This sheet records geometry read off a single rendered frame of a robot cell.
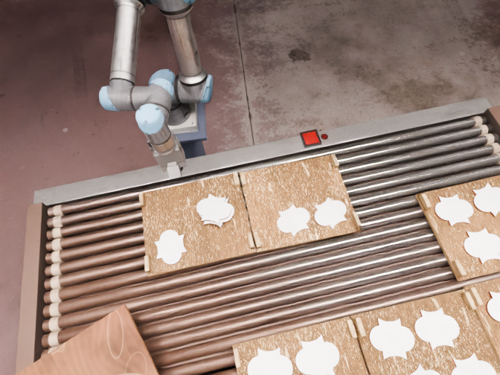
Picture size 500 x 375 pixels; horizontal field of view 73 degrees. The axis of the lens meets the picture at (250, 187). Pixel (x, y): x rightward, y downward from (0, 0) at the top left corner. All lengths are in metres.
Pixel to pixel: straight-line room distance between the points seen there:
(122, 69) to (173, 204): 0.55
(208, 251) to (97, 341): 0.46
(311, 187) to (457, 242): 0.57
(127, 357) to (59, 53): 3.04
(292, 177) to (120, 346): 0.87
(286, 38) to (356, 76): 0.75
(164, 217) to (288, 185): 0.51
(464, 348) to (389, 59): 2.52
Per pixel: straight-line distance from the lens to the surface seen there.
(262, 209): 1.35
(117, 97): 1.14
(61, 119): 3.22
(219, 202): 1.33
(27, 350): 1.46
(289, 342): 1.25
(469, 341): 1.42
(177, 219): 1.38
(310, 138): 1.54
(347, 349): 1.28
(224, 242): 1.32
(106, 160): 2.81
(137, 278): 1.37
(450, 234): 1.50
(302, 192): 1.40
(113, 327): 1.24
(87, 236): 1.50
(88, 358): 1.26
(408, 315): 1.35
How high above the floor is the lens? 2.19
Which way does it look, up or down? 64 degrees down
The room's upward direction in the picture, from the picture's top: 4 degrees counter-clockwise
